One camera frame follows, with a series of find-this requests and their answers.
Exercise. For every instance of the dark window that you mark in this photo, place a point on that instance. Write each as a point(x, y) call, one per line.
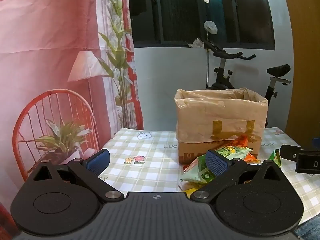
point(175, 17)

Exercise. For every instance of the metal pole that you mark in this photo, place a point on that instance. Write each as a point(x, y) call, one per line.
point(207, 67)

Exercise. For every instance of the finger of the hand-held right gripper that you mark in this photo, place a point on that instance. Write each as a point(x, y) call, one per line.
point(288, 152)
point(316, 141)

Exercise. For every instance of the orange corn chip packet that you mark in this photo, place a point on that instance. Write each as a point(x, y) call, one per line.
point(251, 158)

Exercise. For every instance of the black exercise bike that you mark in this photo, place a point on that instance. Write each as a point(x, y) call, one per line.
point(221, 73)

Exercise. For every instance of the printed backdrop cloth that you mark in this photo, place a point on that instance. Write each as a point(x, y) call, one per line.
point(50, 55)

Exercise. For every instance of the clear plastic bag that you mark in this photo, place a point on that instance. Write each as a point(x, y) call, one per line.
point(210, 27)

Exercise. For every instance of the checked tablecloth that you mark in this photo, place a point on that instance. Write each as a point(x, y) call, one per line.
point(150, 150)

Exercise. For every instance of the small green snack packet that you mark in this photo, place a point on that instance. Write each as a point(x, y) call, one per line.
point(275, 158)

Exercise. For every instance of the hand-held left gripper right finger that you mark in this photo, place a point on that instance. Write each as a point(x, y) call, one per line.
point(216, 163)

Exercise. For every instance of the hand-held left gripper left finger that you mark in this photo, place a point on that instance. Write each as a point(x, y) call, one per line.
point(98, 161)

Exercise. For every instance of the plastic-lined cardboard box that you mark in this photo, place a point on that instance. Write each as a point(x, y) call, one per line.
point(212, 115)

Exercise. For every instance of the crumpled white rag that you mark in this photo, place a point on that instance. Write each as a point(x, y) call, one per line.
point(197, 43)

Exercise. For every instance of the wooden door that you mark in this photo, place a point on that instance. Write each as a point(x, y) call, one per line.
point(305, 55)

